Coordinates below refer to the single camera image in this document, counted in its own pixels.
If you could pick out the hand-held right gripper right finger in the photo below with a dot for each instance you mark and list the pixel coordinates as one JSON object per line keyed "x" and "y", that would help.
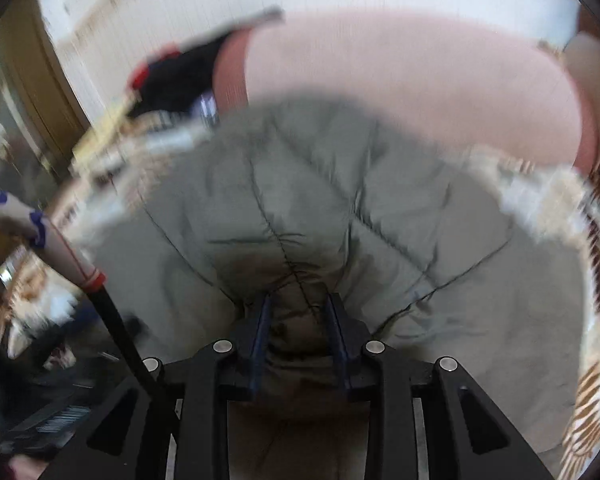
{"x": 337, "y": 330}

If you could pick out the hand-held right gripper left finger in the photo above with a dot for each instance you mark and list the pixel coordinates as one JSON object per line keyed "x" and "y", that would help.
{"x": 264, "y": 330}

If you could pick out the grey quilted jacket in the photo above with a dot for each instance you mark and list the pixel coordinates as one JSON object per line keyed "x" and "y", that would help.
{"x": 305, "y": 185}

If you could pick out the purple white patterned cloth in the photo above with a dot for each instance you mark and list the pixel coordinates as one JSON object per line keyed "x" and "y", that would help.
{"x": 208, "y": 110}

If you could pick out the leaf print fleece blanket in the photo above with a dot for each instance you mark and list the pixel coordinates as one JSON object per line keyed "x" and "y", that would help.
{"x": 555, "y": 200}

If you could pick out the pale yellow printed cloth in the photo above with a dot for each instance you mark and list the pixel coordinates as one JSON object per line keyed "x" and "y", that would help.
{"x": 100, "y": 135}

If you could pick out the black garment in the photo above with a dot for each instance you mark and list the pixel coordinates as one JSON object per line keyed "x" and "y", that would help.
{"x": 190, "y": 75}

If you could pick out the pink upholstered sofa back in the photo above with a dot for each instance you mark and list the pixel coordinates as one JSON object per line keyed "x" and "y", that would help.
{"x": 405, "y": 70}

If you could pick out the red cloth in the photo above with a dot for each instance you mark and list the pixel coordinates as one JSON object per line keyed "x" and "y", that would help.
{"x": 140, "y": 76}

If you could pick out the wooden door with glass panel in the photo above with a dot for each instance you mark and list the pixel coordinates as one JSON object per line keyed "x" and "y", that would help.
{"x": 30, "y": 85}

